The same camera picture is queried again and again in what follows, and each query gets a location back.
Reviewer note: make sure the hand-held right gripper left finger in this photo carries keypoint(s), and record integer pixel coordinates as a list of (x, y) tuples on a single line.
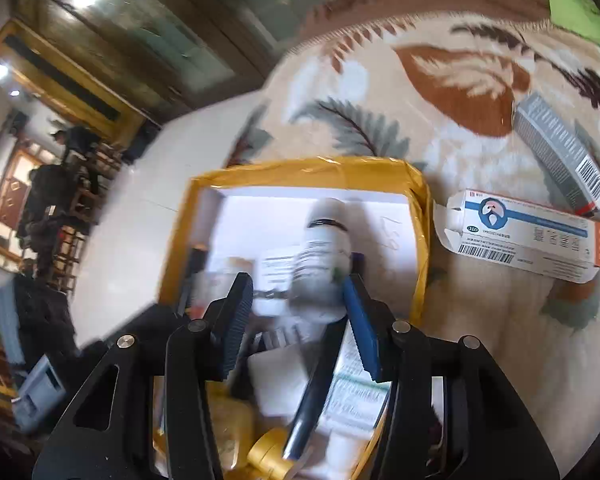
[(237, 325)]

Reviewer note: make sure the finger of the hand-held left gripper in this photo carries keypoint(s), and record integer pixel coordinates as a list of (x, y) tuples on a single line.
[(140, 322)]

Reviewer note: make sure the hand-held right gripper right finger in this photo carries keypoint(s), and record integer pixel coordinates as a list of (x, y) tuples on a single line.
[(362, 330)]

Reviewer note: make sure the white labelled bottle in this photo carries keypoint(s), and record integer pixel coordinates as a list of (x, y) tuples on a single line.
[(320, 270)]

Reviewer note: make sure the black pen yellow ends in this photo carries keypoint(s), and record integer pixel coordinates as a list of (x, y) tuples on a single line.
[(310, 395)]

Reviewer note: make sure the yellow-taped white cardboard box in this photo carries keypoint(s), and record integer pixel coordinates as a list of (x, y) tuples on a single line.
[(380, 180)]

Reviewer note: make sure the white labelled carton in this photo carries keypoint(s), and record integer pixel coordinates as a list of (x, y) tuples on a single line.
[(355, 390)]

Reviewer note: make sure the white charger plug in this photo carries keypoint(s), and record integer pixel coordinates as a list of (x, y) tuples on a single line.
[(275, 375)]

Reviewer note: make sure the wooden chair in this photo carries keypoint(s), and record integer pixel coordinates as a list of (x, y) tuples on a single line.
[(70, 255)]

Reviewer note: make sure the white tube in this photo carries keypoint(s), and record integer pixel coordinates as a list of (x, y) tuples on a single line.
[(345, 452)]

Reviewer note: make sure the gold round cap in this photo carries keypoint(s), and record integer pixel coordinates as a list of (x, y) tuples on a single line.
[(270, 455)]

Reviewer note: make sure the blue white medicine carton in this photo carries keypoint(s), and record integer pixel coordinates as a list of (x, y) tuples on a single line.
[(520, 235)]

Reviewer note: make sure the leaf-print blanket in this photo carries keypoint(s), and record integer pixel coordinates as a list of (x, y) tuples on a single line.
[(430, 110)]

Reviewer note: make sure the grey carton red end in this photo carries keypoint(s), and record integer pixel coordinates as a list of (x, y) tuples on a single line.
[(555, 150)]

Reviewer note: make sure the green blanket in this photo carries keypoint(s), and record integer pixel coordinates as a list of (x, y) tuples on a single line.
[(575, 10)]

